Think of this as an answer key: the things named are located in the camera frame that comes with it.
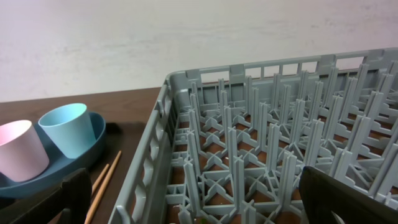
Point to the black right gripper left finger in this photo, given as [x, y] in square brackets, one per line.
[70, 199]

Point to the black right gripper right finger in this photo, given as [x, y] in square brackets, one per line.
[324, 197]

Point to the pink cup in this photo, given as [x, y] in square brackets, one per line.
[23, 156]

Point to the grey dishwasher rack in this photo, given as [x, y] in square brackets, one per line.
[229, 143]

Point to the long wooden chopstick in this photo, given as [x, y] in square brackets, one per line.
[101, 189]

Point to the dark blue plate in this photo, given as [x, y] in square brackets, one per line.
[59, 165]

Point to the short wooden chopstick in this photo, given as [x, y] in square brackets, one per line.
[99, 179]

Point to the light blue cup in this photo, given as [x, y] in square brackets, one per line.
[70, 129]

